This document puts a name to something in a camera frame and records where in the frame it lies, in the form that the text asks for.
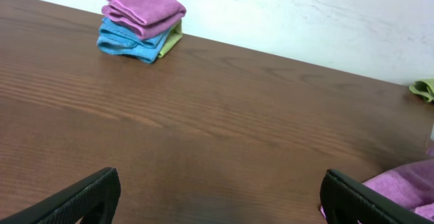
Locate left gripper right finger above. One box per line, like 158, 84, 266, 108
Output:
319, 169, 433, 224

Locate folded purple cloth on stack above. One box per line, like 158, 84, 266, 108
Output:
102, 0, 186, 39

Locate folded blue cloth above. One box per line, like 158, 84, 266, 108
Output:
96, 17, 172, 64

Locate purple microfiber cloth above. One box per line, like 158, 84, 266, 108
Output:
320, 159, 433, 222

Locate folded green cloth in stack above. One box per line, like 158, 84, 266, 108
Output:
158, 20, 183, 58

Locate crumpled green cloth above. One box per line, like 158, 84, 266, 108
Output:
409, 78, 433, 103

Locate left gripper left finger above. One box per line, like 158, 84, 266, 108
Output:
1, 167, 121, 224

